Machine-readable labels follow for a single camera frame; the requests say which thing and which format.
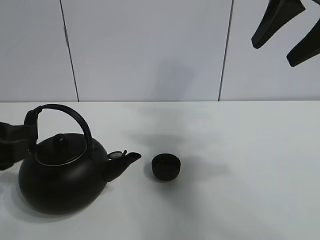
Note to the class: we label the small black teacup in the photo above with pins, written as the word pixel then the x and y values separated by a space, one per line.
pixel 165 166

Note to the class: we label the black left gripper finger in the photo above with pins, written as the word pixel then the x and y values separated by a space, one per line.
pixel 16 141

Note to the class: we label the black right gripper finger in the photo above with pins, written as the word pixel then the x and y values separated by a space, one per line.
pixel 307 48
pixel 277 14

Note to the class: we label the black round teapot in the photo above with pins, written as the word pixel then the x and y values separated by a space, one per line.
pixel 68 171

